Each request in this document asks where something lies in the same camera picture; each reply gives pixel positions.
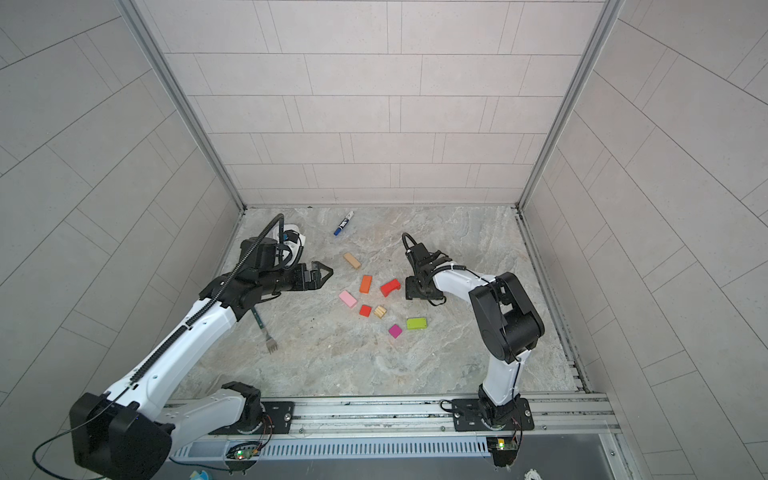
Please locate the blue whiteboard marker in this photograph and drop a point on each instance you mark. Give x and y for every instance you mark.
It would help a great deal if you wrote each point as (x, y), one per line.
(343, 223)

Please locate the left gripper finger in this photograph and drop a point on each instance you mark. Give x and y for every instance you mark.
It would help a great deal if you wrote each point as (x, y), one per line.
(317, 280)
(317, 268)

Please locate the pink wood block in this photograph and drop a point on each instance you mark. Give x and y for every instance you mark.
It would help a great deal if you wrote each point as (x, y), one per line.
(348, 299)

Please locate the magenta cube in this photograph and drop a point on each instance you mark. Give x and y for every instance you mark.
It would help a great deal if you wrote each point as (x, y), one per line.
(395, 331)

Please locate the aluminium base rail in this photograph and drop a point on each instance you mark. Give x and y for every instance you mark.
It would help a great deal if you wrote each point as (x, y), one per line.
(361, 417)

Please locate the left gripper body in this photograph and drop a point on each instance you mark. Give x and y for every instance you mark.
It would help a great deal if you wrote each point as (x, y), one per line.
(289, 279)

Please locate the orange wood block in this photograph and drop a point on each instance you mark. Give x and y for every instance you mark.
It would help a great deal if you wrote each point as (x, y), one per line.
(366, 283)

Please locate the lime green block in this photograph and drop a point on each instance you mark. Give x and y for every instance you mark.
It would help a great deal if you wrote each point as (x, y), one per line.
(416, 323)

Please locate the natural wood long block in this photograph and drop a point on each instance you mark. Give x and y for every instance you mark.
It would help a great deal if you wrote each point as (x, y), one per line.
(352, 260)

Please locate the red arch block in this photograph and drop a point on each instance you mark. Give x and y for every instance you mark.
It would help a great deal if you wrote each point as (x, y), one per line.
(389, 287)

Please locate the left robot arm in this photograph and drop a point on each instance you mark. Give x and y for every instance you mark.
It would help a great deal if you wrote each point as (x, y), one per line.
(128, 432)

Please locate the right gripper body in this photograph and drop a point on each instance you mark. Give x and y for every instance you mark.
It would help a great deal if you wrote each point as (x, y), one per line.
(416, 288)

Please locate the left controller board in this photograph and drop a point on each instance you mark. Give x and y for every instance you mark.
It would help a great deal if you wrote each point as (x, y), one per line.
(245, 451)

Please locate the right controller board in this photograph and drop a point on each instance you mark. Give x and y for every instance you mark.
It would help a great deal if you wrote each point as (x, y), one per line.
(503, 450)

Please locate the metal fork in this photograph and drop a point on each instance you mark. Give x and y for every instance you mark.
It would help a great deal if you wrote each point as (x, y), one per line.
(270, 342)

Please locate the controller board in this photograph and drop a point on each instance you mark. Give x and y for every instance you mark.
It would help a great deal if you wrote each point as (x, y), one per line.
(503, 450)
(245, 451)

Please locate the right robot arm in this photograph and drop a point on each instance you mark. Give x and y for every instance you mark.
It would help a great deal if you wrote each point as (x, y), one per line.
(508, 322)

